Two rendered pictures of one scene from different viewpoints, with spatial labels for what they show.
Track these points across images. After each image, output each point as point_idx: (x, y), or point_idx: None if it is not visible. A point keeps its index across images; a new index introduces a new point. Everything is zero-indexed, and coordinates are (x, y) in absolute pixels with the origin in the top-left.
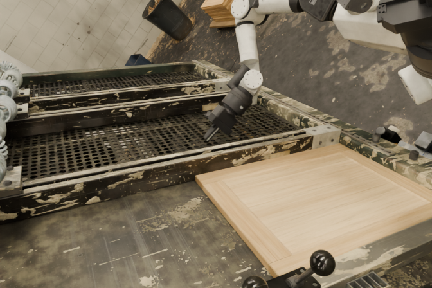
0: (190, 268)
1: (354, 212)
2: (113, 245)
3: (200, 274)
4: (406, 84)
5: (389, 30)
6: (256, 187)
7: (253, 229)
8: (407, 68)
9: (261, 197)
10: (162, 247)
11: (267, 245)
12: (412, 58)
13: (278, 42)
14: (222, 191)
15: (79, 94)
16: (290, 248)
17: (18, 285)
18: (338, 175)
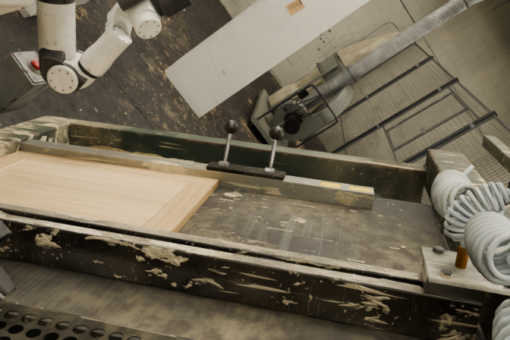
0: (261, 213)
1: (89, 177)
2: (313, 247)
3: (257, 209)
4: (160, 24)
5: None
6: (111, 218)
7: (187, 199)
8: (152, 14)
9: (129, 210)
10: (269, 230)
11: (195, 190)
12: (182, 5)
13: None
14: (155, 227)
15: None
16: (182, 186)
17: (406, 255)
18: (11, 191)
